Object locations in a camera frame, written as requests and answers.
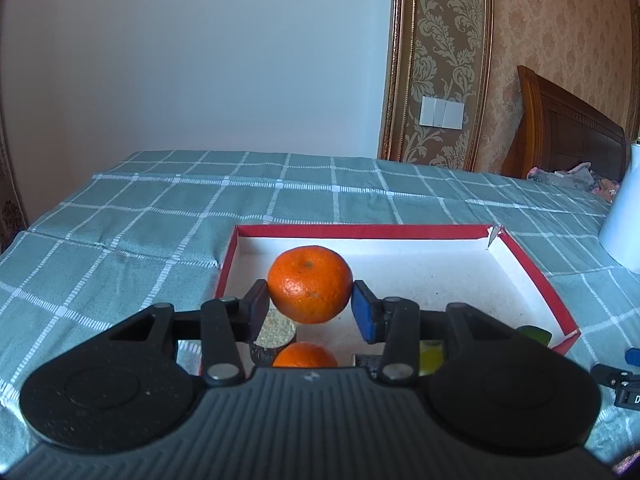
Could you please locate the gold wall moulding frame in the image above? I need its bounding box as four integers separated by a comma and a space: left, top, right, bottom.
378, 0, 495, 171

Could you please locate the green lime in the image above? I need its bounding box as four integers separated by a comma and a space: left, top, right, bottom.
516, 325, 552, 347

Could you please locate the pile of clothes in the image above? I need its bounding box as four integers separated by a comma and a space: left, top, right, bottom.
526, 161, 622, 203

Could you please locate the red cardboard box tray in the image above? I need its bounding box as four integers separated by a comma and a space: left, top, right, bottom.
199, 224, 582, 376

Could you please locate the white wall switch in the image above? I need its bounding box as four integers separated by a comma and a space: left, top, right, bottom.
419, 96, 465, 129

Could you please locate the patterned beige curtain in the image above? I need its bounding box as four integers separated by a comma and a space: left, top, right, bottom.
0, 110, 31, 256

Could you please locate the orange mandarin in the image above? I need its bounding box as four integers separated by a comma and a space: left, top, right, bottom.
272, 341, 340, 368
267, 245, 354, 325

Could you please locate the green plaid tablecloth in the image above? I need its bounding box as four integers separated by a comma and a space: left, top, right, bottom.
0, 149, 640, 466

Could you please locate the yellow-green tomato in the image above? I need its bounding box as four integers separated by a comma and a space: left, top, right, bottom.
419, 341, 445, 376

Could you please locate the wooden headboard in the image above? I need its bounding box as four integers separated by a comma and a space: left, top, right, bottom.
501, 65, 628, 181

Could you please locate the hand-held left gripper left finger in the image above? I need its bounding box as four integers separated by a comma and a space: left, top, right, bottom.
107, 279, 271, 387

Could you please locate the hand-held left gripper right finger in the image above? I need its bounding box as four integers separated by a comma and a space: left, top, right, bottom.
351, 280, 521, 387

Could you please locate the white electric kettle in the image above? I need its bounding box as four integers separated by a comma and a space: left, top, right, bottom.
598, 141, 640, 276

